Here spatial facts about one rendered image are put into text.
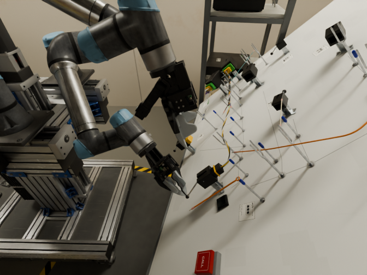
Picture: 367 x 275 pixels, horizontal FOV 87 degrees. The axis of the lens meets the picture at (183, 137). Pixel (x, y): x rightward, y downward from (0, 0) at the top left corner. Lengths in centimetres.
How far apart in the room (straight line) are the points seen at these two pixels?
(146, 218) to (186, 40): 213
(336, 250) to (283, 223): 10
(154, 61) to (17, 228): 173
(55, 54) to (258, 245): 86
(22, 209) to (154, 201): 105
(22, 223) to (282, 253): 181
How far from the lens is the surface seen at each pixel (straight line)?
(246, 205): 58
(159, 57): 45
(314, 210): 50
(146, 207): 191
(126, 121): 65
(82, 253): 162
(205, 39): 138
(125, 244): 180
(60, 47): 88
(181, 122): 49
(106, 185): 187
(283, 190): 55
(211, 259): 55
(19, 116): 99
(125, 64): 297
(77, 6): 63
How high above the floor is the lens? 163
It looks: 41 degrees down
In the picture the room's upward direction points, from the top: straight up
